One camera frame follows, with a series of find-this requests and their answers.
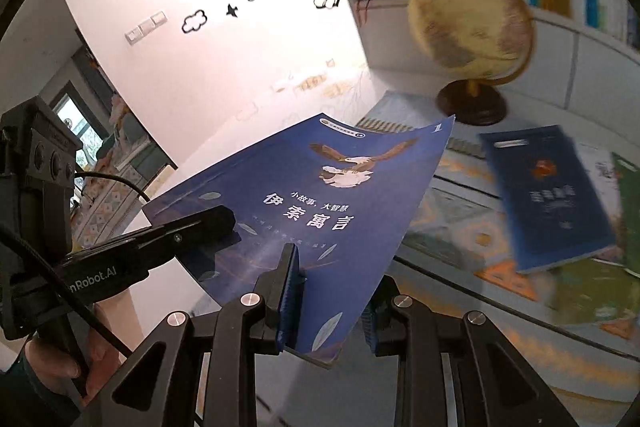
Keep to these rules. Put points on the person's left forearm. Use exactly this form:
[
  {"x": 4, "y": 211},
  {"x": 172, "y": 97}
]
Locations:
[{"x": 20, "y": 399}]

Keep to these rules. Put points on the patterned low cabinet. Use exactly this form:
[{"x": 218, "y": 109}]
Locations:
[{"x": 115, "y": 197}]

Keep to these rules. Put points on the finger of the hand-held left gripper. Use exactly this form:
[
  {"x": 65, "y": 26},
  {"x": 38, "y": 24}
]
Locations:
[{"x": 200, "y": 227}]

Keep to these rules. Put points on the person's left hand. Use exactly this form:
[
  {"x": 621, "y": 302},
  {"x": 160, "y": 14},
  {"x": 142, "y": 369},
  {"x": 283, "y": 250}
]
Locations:
[{"x": 102, "y": 347}]

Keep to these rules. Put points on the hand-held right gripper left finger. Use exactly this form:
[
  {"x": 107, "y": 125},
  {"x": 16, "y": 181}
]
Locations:
[{"x": 290, "y": 302}]

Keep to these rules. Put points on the white bookcase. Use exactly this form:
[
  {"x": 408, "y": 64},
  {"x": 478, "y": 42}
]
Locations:
[{"x": 550, "y": 57}]

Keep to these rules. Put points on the window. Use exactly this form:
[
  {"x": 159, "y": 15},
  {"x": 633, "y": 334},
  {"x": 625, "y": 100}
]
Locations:
[{"x": 70, "y": 122}]

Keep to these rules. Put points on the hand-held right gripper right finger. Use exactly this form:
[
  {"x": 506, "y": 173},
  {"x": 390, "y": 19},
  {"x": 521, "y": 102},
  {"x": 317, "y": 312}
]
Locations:
[{"x": 369, "y": 327}]

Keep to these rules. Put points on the printed play mat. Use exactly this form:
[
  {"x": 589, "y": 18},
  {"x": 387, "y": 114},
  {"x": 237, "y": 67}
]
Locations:
[{"x": 450, "y": 217}]

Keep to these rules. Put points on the blue book with eagle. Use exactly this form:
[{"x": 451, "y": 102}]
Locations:
[{"x": 300, "y": 207}]

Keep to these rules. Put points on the cloud wall sticker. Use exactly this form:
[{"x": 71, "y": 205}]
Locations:
[{"x": 194, "y": 22}]

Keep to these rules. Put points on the green book with red insect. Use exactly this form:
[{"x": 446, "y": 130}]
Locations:
[{"x": 627, "y": 207}]

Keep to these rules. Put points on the dark blue book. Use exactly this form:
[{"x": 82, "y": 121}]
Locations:
[{"x": 545, "y": 202}]

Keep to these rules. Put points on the black bird wall sticker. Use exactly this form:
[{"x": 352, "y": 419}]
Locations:
[{"x": 231, "y": 11}]

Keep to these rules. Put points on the beige globe on wooden base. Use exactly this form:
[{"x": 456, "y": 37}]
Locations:
[{"x": 465, "y": 22}]

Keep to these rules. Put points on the wall switch panel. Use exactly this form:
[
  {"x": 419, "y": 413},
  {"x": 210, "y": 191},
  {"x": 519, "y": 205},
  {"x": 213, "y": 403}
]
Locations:
[{"x": 146, "y": 27}]

